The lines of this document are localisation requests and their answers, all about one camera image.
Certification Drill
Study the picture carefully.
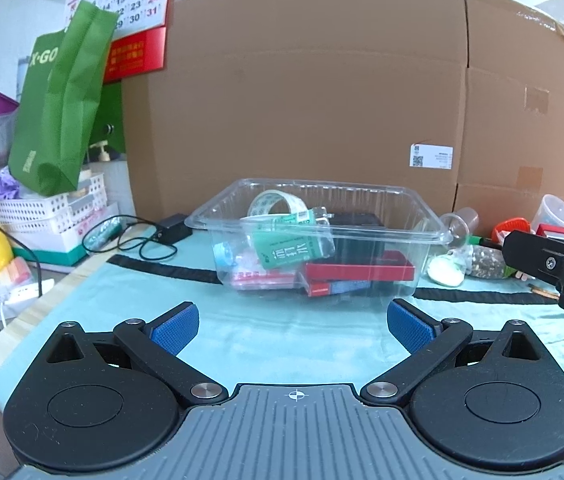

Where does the clear patterned tape roll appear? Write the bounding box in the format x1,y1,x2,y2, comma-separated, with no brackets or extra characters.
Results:
246,190,308,217

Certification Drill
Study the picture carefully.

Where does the red silicone scrubber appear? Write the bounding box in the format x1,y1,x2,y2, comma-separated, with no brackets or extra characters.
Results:
490,217,532,244

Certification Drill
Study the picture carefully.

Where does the beige round plastic lid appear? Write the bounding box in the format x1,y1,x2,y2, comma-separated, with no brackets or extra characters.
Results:
426,255,465,287

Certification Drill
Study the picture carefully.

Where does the bag of dried seeds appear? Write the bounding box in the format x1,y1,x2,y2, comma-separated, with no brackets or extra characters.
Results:
465,245,513,280

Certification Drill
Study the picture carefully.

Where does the clear plastic cup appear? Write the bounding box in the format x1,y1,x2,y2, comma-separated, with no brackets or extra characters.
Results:
439,207,480,249

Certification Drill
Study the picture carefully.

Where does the red flat box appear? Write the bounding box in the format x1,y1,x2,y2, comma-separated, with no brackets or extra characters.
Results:
300,250,416,297

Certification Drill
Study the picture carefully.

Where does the black box in container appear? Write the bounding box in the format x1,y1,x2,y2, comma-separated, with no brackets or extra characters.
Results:
329,212,385,262

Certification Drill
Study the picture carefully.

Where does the white power strip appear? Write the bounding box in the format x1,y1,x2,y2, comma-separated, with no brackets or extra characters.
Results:
0,278,54,330

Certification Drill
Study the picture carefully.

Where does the white perforated storage basket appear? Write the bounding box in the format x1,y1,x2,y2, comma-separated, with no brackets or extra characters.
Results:
0,169,120,267

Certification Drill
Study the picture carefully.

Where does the green tissue packet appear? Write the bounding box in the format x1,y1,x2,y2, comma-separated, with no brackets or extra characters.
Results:
241,207,335,270

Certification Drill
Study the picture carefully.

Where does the clear plastic clamshell container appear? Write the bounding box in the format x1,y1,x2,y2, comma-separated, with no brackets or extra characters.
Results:
186,179,451,301

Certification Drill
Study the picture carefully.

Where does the white shipping label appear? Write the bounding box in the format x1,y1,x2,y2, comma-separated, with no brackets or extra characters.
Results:
409,143,453,170

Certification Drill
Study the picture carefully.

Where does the small pump bottle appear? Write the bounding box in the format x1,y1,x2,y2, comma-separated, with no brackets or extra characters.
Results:
89,124,115,162

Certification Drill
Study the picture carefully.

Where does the large brown cardboard box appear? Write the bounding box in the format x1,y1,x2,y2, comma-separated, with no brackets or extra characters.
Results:
122,0,468,220

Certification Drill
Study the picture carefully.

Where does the green fabric bag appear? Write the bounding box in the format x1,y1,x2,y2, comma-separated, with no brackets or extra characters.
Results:
8,1,117,196

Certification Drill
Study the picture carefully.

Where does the black power adapter with cable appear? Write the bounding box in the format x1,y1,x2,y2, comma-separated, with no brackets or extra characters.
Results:
81,214,193,262

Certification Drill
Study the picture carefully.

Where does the red wall calendar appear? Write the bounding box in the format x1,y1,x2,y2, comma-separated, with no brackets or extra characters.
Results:
65,0,168,84

